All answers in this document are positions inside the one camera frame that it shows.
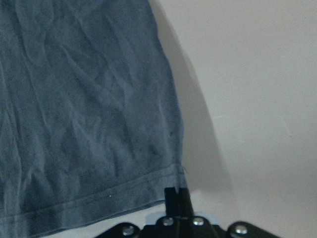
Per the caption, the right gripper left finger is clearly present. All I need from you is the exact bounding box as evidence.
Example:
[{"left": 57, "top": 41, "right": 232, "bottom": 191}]
[{"left": 139, "top": 187, "right": 179, "bottom": 238}]

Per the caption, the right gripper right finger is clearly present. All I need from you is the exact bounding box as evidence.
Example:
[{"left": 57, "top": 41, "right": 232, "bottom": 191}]
[{"left": 178, "top": 188, "right": 221, "bottom": 238}]

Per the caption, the black t-shirt with logo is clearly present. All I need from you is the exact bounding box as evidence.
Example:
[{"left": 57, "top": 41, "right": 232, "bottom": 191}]
[{"left": 0, "top": 0, "right": 186, "bottom": 238}]

